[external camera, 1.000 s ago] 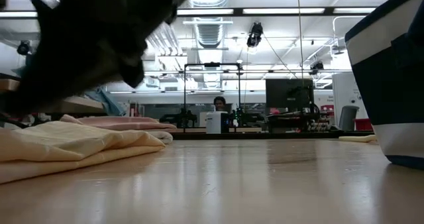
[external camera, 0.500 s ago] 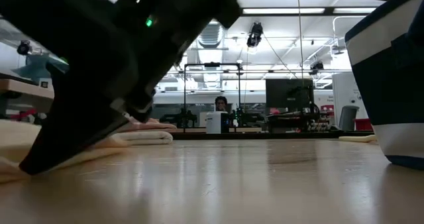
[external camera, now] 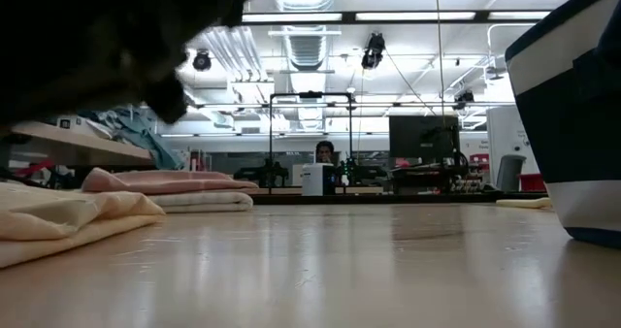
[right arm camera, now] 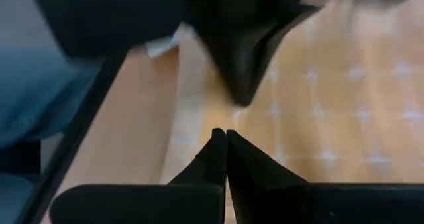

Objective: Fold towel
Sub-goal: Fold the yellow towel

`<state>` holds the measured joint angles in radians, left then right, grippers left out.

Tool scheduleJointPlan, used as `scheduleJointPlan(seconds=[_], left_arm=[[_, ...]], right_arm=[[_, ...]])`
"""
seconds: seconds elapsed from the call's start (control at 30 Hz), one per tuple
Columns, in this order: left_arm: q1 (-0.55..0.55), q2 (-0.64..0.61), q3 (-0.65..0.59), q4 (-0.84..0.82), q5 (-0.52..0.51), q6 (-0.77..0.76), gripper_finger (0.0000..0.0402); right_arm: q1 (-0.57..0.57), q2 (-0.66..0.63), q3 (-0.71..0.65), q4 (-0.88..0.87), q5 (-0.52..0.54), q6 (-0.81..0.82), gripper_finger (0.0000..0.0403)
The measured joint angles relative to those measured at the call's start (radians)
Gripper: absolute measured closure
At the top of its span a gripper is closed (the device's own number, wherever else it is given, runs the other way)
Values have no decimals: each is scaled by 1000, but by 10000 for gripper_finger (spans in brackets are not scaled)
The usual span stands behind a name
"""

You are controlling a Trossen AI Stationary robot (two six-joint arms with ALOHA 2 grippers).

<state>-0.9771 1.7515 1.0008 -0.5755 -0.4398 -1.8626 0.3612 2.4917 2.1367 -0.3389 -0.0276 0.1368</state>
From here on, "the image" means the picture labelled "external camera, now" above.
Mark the black aluminium table frame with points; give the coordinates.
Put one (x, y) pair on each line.
(388, 198)

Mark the red crate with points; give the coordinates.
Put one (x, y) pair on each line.
(532, 182)

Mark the black monitor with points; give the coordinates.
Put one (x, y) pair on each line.
(422, 139)

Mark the white plaid towel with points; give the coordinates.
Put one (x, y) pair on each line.
(204, 202)

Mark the navy blue fabric bin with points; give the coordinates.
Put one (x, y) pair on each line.
(572, 124)

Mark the person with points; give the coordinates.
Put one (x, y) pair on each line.
(325, 152)

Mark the wooden workbench grey steel frame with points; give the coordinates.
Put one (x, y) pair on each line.
(73, 146)

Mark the black hanging camera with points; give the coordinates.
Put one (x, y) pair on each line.
(374, 51)

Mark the black tubular stand frame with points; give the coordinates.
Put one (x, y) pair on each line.
(310, 94)

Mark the white cardboard box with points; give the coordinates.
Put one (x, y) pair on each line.
(77, 123)

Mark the terracotta pink plaid towel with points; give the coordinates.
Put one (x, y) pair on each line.
(170, 180)

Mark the yellow plaid towel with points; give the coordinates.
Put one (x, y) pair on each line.
(48, 221)

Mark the grey waste bin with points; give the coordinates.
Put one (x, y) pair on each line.
(509, 173)

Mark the remote station black robot arm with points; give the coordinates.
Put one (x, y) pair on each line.
(264, 173)
(359, 172)

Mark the thin wooden stick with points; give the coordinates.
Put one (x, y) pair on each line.
(524, 203)

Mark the black dome camera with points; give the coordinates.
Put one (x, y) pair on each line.
(464, 97)
(202, 61)

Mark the teal crumpled cloth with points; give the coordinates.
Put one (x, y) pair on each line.
(140, 134)

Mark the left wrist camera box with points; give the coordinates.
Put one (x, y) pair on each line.
(167, 100)

